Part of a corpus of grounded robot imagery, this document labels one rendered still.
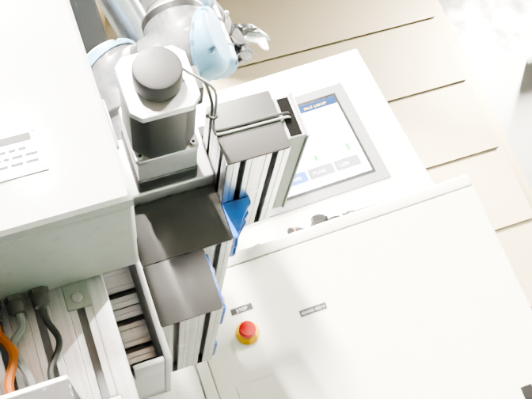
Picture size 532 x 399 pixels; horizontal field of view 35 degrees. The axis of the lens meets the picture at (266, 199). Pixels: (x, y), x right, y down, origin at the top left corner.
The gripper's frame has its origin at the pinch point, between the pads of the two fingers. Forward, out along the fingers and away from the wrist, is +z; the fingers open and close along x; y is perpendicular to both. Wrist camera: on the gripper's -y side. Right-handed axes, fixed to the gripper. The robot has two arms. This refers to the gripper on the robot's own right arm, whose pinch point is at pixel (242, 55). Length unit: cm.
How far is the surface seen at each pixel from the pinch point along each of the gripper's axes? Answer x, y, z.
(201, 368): -39, 65, -14
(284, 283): -17, 57, -7
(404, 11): 69, -125, 286
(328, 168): 1.7, 27.0, 27.1
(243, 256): -21, 47, -9
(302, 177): -5.1, 26.5, 24.5
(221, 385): -37, 70, -14
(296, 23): 11, -143, 257
